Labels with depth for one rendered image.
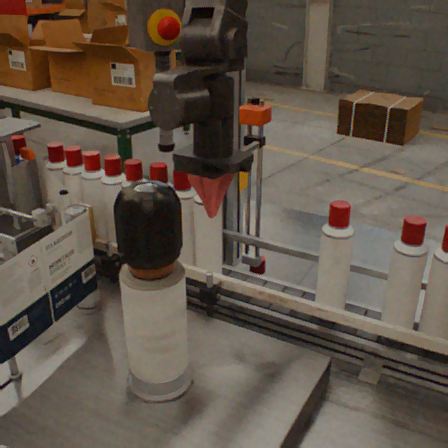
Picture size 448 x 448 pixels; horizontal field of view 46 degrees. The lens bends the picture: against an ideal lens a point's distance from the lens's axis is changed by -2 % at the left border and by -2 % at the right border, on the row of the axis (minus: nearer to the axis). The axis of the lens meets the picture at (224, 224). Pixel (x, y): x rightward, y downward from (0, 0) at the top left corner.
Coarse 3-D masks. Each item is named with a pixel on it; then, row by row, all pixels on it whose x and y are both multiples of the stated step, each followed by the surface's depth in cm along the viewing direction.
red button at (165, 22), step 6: (162, 18) 85; (168, 18) 84; (174, 18) 85; (162, 24) 84; (168, 24) 84; (174, 24) 85; (162, 30) 85; (168, 30) 85; (174, 30) 85; (162, 36) 85; (168, 36) 85; (174, 36) 86
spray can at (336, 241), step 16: (336, 208) 81; (336, 224) 82; (320, 240) 85; (336, 240) 82; (352, 240) 83; (320, 256) 85; (336, 256) 83; (320, 272) 86; (336, 272) 84; (320, 288) 87; (336, 288) 86; (336, 304) 87
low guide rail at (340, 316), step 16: (96, 240) 107; (192, 272) 97; (224, 288) 95; (240, 288) 93; (256, 288) 92; (288, 304) 89; (304, 304) 88; (320, 304) 87; (336, 320) 86; (352, 320) 84; (368, 320) 83; (384, 336) 82; (400, 336) 81; (416, 336) 80; (432, 336) 79
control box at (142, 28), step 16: (128, 0) 91; (144, 0) 85; (160, 0) 85; (176, 0) 86; (128, 16) 92; (144, 16) 86; (160, 16) 86; (176, 16) 87; (128, 32) 94; (144, 32) 87; (144, 48) 88; (160, 48) 89; (176, 48) 90
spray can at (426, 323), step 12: (444, 240) 75; (444, 252) 76; (432, 264) 77; (444, 264) 75; (432, 276) 78; (444, 276) 76; (432, 288) 78; (444, 288) 76; (432, 300) 78; (444, 300) 77; (432, 312) 79; (444, 312) 78; (420, 324) 82; (432, 324) 80; (444, 324) 79; (444, 336) 80
